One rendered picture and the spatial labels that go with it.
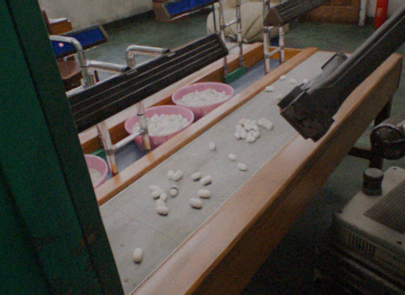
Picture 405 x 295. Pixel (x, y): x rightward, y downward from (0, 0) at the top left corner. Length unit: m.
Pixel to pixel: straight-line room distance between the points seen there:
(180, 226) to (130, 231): 0.13
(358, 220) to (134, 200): 0.77
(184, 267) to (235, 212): 0.21
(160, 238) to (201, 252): 0.14
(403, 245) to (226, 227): 0.64
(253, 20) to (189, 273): 3.69
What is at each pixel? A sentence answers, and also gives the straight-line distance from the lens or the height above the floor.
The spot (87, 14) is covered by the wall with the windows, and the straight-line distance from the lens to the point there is 6.97.
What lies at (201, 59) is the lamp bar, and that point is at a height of 1.07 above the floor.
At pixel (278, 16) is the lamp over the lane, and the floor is 1.08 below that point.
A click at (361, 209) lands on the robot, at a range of 1.52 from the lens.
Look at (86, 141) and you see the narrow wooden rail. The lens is 1.50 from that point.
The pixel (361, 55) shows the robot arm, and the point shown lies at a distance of 0.75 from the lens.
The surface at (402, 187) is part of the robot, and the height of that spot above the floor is 0.48.
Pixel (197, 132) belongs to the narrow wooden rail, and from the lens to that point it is 1.41.
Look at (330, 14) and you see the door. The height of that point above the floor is 0.12.
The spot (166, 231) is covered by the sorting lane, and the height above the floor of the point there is 0.74.
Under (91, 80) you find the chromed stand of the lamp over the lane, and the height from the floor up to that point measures 1.07.
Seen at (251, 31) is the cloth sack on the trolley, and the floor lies 0.37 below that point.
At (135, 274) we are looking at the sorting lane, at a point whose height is 0.74.
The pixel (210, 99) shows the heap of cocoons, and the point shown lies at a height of 0.74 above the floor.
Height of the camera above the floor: 1.40
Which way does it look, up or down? 30 degrees down
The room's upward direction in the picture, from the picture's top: 7 degrees counter-clockwise
